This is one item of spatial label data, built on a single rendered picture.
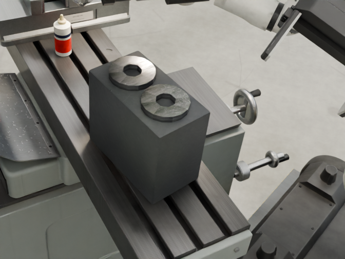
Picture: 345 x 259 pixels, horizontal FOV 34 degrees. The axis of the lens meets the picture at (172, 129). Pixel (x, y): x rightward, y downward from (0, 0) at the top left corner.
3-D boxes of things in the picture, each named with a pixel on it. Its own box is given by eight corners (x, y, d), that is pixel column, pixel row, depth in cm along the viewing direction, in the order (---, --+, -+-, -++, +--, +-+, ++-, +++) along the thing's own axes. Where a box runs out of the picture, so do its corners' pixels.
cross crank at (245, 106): (242, 105, 187) (249, 77, 179) (263, 128, 180) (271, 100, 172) (202, 118, 181) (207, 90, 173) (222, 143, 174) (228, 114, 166)
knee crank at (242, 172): (281, 152, 186) (285, 140, 182) (292, 165, 183) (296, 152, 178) (226, 173, 177) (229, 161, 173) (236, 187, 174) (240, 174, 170)
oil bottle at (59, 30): (68, 45, 143) (66, 8, 135) (74, 54, 140) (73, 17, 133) (53, 49, 141) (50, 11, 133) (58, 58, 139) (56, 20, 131)
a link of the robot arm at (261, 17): (224, 11, 129) (302, 48, 127) (220, 10, 119) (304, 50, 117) (245, -33, 126) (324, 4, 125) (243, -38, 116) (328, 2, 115)
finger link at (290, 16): (264, 63, 64) (293, 22, 65) (271, 55, 61) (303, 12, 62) (252, 55, 64) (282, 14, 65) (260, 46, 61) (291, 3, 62)
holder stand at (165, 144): (134, 116, 127) (138, 43, 113) (198, 178, 115) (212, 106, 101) (89, 138, 120) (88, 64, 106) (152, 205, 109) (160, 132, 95)
